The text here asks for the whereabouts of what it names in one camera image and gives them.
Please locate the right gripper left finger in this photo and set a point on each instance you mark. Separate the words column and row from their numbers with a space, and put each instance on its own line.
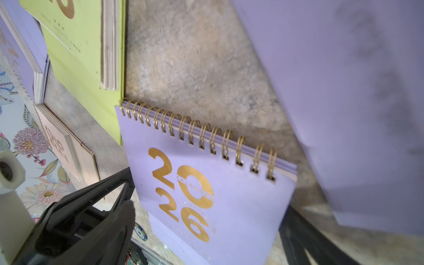
column 106, row 244

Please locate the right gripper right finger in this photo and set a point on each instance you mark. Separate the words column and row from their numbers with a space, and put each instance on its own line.
column 300, row 239

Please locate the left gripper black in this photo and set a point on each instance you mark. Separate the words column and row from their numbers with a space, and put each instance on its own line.
column 69, row 220

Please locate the purple calendar front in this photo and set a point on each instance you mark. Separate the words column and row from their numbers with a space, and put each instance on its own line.
column 222, row 200

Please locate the purple calendar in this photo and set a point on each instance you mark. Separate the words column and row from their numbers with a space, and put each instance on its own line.
column 23, row 44
column 350, row 77
column 222, row 200

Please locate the yellow-green calendar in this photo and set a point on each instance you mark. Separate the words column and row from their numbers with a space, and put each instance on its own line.
column 86, row 44

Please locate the pink calendar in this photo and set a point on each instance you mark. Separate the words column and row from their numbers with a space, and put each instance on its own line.
column 74, row 156

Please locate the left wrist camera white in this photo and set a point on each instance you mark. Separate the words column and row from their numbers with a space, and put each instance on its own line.
column 16, row 222

